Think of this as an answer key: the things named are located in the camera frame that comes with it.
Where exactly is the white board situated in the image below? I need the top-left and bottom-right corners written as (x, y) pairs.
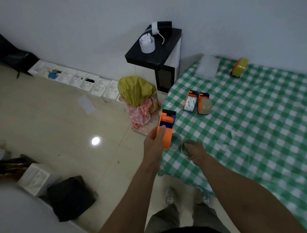
top-left (0, 182), bottom-right (87, 233)

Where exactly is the person's grey shoe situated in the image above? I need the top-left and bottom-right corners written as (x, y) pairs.
top-left (196, 191), bottom-right (213, 207)
top-left (165, 187), bottom-right (177, 206)

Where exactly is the blue object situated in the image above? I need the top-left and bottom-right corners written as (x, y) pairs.
top-left (47, 69), bottom-right (63, 80)

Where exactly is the row of white boxes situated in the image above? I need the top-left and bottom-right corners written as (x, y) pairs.
top-left (28, 59), bottom-right (123, 102)

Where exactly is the person's right forearm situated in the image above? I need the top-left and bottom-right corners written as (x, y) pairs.
top-left (198, 155), bottom-right (307, 233)

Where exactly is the person's right hand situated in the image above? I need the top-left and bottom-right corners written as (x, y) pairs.
top-left (185, 141), bottom-right (209, 167)

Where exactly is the person's left forearm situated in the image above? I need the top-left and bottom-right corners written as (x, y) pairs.
top-left (98, 161), bottom-right (163, 233)

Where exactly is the green checkered tablecloth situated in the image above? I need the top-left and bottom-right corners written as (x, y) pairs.
top-left (157, 57), bottom-right (307, 229)

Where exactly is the yellow plastic bag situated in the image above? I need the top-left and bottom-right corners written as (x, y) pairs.
top-left (117, 76), bottom-right (157, 108)

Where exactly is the white cabinet with black top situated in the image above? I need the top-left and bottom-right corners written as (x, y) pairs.
top-left (124, 28), bottom-right (182, 96)

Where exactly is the black chair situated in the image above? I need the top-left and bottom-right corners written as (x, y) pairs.
top-left (0, 33), bottom-right (40, 78)

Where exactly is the yellow tape roll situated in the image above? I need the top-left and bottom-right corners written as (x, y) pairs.
top-left (232, 57), bottom-right (249, 78)

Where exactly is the person's right grey shoe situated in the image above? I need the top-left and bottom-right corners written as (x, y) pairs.
top-left (196, 191), bottom-right (213, 207)

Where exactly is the beige tape roll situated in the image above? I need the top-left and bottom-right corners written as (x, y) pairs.
top-left (181, 140), bottom-right (197, 158)

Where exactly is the white carton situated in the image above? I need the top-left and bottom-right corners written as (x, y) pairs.
top-left (17, 163), bottom-right (60, 197)

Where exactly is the person's left hand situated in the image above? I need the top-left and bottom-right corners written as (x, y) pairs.
top-left (143, 125), bottom-right (166, 168)

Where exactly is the white foam pad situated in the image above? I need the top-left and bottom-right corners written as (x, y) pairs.
top-left (193, 54), bottom-right (221, 81)

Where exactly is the pink plastic bag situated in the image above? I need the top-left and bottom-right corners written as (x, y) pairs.
top-left (127, 98), bottom-right (154, 129)

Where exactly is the person's left grey shoe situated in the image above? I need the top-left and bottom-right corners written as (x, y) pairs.
top-left (165, 187), bottom-right (177, 206)

